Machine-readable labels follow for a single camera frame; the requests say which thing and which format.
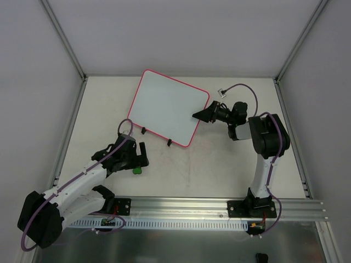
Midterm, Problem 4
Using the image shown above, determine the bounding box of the green bone-shaped eraser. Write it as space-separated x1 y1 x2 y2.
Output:
133 167 142 175

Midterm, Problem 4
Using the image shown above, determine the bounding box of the left aluminium frame post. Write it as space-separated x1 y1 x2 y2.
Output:
39 0 86 81

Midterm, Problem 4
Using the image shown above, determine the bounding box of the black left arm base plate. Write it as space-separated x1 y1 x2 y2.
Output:
227 200 277 219

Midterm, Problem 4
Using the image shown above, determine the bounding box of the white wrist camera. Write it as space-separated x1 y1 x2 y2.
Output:
122 130 133 136
218 89 227 99

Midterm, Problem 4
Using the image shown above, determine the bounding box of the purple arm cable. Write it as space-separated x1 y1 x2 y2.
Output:
21 118 134 251
224 83 287 239

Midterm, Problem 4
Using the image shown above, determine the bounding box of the black object bottom edge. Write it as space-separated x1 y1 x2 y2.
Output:
256 253 269 263

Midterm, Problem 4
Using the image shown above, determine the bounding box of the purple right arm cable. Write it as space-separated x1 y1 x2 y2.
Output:
21 118 134 251

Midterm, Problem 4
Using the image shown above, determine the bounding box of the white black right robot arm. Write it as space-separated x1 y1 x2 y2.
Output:
17 134 149 251

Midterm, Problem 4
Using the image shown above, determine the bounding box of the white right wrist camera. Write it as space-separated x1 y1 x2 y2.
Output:
122 130 133 136

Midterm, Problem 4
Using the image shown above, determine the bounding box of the aluminium mounting rail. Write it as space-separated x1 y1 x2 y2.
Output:
90 196 329 221

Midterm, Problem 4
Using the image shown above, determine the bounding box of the right aluminium frame post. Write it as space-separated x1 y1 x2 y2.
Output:
274 0 330 83

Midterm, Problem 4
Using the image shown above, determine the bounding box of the pink-framed whiteboard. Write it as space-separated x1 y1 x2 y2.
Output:
127 69 210 147

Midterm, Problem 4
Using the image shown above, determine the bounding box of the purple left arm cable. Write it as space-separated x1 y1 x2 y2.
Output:
224 83 287 239

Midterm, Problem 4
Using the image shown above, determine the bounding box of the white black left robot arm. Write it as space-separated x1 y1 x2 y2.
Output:
192 101 290 208

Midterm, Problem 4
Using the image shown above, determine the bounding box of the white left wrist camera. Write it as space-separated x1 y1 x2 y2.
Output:
218 89 227 99

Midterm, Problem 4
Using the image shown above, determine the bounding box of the aluminium frame post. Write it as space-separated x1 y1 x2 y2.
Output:
39 0 86 81
274 0 330 83

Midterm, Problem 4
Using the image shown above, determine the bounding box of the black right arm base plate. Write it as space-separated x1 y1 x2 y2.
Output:
106 198 132 216

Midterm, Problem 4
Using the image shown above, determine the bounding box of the white slotted cable duct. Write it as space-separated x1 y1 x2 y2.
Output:
70 217 248 232

